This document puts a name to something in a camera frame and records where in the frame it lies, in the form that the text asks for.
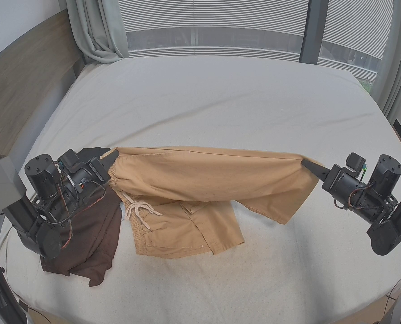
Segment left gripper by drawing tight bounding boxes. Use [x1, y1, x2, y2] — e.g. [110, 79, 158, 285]
[63, 148, 121, 211]

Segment black garment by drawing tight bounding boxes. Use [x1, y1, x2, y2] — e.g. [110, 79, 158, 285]
[76, 146, 111, 164]

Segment grey-green curtain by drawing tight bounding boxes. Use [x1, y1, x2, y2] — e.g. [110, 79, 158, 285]
[369, 0, 401, 124]
[55, 0, 130, 65]

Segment brown garment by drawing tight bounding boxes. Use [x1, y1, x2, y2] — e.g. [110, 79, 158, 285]
[40, 184, 123, 288]

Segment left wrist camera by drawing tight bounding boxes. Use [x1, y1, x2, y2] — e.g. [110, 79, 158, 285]
[58, 149, 83, 174]

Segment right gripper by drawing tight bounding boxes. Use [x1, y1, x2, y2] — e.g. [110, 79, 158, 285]
[300, 159, 374, 212]

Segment bed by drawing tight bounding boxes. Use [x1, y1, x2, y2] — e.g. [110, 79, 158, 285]
[0, 9, 401, 324]

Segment tan shorts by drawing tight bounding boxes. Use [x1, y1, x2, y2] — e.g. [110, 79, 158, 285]
[101, 146, 319, 257]

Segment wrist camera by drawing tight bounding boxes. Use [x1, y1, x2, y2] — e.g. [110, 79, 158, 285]
[58, 149, 83, 174]
[345, 152, 367, 179]

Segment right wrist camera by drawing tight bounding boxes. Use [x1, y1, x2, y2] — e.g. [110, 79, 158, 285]
[345, 152, 367, 179]

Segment window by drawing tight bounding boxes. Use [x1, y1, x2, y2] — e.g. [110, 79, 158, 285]
[114, 0, 395, 80]

